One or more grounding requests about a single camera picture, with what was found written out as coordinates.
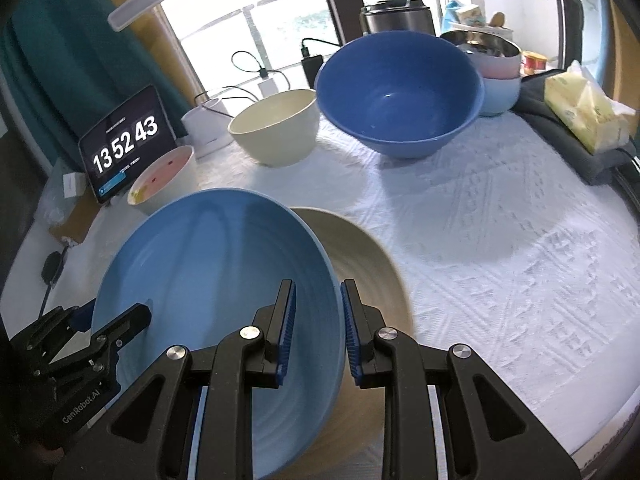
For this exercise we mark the white charger adapter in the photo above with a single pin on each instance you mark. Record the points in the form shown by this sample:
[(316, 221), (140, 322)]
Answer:
[(267, 86)]

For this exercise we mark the tablet showing clock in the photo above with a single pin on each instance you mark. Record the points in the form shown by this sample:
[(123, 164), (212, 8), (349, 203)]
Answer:
[(117, 149)]

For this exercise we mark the cardboard box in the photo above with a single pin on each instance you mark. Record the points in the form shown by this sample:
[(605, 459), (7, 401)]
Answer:
[(75, 228)]

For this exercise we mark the teal curtain left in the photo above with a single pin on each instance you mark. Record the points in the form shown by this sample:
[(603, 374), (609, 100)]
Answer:
[(66, 69)]

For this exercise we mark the cream bowl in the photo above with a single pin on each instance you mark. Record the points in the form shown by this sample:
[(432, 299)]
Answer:
[(279, 130)]

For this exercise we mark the stainless steel tumbler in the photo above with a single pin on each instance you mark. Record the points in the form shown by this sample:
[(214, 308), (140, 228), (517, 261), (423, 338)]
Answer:
[(386, 15)]

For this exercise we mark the white small box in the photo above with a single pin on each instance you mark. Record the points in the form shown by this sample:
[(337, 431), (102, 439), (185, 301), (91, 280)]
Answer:
[(74, 184)]

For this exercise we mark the large dark blue bowl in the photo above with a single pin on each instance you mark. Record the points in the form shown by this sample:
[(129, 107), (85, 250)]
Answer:
[(402, 94)]

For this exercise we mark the yellow tissue pack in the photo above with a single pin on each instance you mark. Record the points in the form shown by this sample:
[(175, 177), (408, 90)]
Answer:
[(599, 123)]

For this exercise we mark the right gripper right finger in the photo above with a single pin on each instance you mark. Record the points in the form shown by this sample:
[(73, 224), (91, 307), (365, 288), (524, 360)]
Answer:
[(489, 433)]

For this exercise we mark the cream plate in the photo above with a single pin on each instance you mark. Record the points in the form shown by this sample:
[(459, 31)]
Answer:
[(358, 415)]

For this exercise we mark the black charger adapter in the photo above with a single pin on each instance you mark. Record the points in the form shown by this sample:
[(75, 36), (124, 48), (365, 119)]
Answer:
[(311, 65)]

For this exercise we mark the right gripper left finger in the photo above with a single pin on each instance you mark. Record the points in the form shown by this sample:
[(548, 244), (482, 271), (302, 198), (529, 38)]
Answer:
[(190, 412)]

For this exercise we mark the stacked pastel bowls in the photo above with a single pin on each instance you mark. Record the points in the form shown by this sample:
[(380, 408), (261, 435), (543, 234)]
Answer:
[(499, 62)]

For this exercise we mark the pink strawberry bowl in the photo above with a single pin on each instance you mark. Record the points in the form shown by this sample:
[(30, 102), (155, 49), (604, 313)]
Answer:
[(172, 176)]

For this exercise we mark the white desk lamp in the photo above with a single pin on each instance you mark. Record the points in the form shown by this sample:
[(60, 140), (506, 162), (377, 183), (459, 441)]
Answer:
[(206, 123)]

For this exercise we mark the yellow curtain left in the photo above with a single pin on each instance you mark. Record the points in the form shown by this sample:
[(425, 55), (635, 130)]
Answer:
[(153, 32)]

